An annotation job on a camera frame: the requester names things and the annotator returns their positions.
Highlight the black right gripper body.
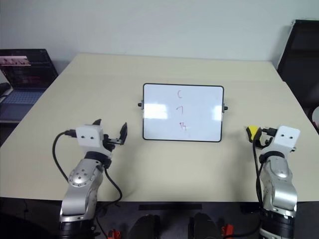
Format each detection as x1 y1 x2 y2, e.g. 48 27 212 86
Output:
259 135 276 150

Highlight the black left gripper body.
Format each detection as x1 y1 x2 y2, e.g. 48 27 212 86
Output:
103 134 125 151

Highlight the white round object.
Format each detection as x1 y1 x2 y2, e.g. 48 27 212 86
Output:
311 105 319 135

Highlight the black-framed tabletop whiteboard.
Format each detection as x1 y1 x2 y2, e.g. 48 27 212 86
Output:
137 83 229 143

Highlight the black office chair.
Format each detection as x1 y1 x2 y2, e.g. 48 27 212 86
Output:
276 19 319 108

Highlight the open blue laptop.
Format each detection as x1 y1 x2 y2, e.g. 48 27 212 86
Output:
0 48 59 122

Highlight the red clamp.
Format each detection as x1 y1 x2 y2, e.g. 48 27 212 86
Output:
107 228 123 239
221 217 235 235

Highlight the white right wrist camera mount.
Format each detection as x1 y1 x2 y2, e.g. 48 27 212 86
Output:
267 125 300 157

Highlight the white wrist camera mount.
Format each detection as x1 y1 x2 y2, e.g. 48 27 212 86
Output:
75 123 112 156
267 125 300 157

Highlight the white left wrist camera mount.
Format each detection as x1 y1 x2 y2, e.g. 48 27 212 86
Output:
75 123 112 156

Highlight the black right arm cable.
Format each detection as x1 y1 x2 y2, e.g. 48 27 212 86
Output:
252 126 278 208

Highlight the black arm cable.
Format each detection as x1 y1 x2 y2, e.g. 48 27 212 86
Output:
52 129 124 208
252 126 278 208

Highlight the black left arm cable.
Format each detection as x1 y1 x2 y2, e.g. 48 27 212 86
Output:
52 129 124 208

